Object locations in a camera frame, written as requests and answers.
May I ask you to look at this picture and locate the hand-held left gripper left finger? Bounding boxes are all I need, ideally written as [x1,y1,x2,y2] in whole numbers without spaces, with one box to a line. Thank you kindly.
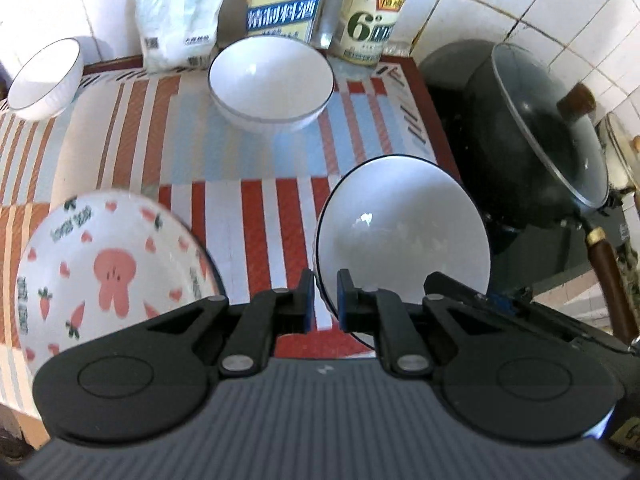
[145,269,317,378]

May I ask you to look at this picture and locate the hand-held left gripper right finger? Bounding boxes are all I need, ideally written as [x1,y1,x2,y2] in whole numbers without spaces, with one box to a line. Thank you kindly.
[336,269,507,379]

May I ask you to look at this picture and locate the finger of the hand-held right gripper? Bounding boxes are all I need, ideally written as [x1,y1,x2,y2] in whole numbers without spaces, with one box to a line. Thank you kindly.
[424,271,521,313]

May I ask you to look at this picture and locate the white ribbed bowl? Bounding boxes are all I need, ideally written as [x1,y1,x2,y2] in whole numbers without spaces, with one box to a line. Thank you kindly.
[314,156,492,351]
[207,35,336,135]
[6,37,85,121]

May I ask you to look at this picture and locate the pink rabbit print plate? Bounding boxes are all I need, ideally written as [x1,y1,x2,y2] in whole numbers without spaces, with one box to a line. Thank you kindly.
[15,191,223,376]

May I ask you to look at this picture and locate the black gas stove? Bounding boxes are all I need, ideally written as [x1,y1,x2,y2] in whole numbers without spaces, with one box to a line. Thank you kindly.
[425,80,616,311]

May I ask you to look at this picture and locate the black wok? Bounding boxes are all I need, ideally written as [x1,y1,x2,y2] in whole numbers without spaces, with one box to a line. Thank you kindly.
[417,40,640,346]

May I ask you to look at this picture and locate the pale round container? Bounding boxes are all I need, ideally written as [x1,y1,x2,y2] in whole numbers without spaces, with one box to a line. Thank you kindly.
[597,112,640,193]

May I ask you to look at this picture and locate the glass wok lid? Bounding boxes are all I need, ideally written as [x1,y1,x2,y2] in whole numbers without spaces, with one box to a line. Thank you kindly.
[465,42,611,211]

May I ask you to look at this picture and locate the striped tablecloth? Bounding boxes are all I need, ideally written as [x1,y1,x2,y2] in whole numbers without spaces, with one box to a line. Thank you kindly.
[0,55,461,411]

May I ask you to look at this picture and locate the white label vinegar bottle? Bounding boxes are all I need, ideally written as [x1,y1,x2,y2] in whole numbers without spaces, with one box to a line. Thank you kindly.
[312,0,418,67]

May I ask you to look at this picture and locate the yellow label cooking wine bottle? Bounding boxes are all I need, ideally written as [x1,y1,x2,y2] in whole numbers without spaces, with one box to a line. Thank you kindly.
[246,0,333,46]

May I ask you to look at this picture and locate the white seasoning bag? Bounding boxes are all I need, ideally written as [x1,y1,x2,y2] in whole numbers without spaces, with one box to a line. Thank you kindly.
[122,0,228,73]

